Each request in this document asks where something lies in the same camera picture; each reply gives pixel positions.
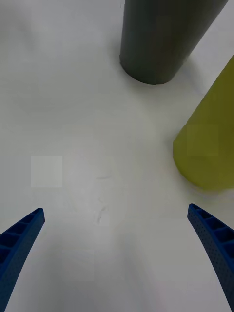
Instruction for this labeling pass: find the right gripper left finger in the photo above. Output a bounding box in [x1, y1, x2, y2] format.
[0, 207, 46, 312]

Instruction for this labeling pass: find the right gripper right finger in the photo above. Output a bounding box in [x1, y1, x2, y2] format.
[187, 203, 234, 312]

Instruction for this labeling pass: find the yellow-green plastic waste bin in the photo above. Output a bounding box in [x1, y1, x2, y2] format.
[172, 55, 234, 192]

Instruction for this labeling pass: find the grey plastic waste bin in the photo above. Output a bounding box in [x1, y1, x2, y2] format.
[119, 0, 230, 85]

